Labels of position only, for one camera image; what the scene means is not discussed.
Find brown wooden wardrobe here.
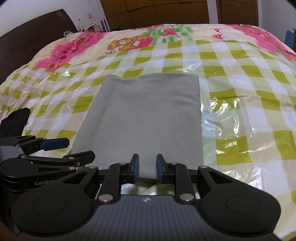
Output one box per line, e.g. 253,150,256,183
101,0,259,30

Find grey pants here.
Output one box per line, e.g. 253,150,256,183
72,73,204,179

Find black gloved hand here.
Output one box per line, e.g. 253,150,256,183
0,108,31,138

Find checkered floral bed sheet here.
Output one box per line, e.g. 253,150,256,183
1,24,295,240

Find dark wooden headboard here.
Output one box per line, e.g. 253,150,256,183
1,9,77,83

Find white cables on nightstand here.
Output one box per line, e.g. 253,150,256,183
63,19,110,39

